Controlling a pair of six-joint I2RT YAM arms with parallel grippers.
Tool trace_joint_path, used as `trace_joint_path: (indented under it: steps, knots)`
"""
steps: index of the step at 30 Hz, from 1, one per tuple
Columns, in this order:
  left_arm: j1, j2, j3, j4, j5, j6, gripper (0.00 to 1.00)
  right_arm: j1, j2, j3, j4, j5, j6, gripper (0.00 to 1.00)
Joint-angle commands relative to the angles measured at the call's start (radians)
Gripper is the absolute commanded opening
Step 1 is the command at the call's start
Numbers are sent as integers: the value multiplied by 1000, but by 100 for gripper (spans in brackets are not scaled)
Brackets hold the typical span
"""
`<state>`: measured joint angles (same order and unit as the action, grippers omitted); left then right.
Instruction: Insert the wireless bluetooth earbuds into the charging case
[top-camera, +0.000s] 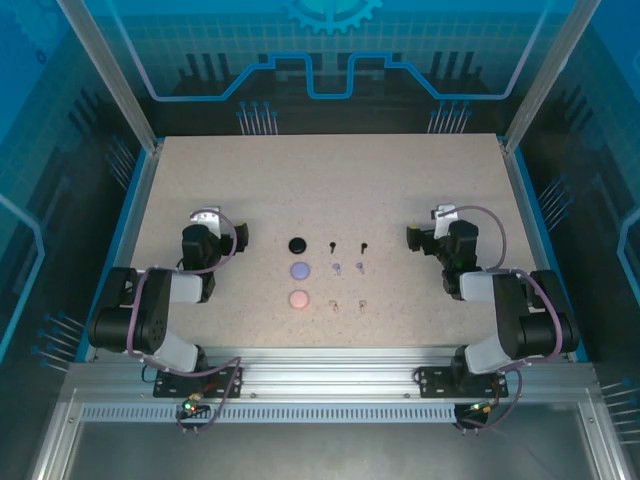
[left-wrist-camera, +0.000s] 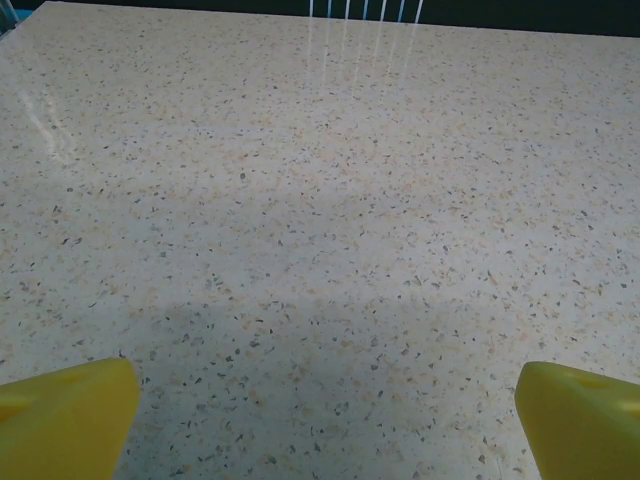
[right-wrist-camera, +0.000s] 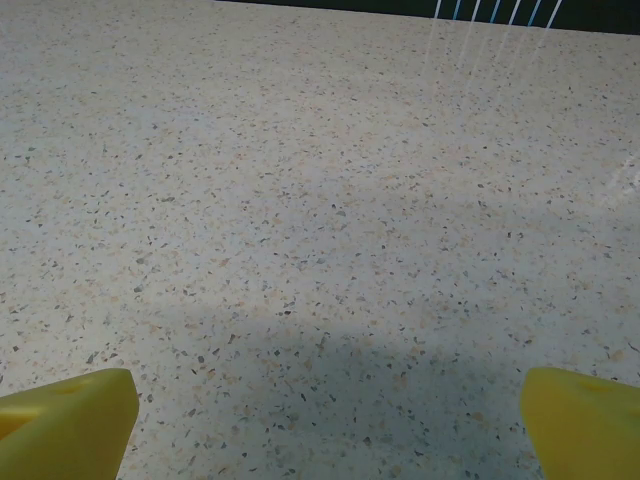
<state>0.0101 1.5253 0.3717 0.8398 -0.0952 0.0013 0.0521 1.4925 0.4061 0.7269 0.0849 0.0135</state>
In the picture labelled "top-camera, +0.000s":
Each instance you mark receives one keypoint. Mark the black round charging case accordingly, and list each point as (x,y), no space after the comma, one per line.
(297,245)

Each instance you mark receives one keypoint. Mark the lilac round charging case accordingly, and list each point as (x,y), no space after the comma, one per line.
(300,270)

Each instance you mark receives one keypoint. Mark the pink round charging case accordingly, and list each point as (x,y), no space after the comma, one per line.
(299,299)

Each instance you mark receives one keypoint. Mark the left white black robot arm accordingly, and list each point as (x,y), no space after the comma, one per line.
(150,310)

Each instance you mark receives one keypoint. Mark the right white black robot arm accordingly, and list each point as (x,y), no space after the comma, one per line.
(515,305)

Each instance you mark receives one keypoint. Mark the pale pink earbud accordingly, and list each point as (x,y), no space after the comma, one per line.
(361,304)
(333,304)

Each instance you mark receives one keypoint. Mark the blue table edge strip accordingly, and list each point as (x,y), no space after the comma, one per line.
(129,200)
(531,200)

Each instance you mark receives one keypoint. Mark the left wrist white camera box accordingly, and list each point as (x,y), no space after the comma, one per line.
(205,219)

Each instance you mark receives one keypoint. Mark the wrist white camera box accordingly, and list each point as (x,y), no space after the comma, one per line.
(444,215)
(205,219)

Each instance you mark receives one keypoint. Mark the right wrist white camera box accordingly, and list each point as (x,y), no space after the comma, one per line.
(444,215)

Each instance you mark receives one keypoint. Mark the aluminium front rail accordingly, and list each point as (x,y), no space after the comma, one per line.
(325,370)

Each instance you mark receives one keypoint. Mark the aluminium frame post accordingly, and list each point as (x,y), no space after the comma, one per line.
(547,75)
(111,75)

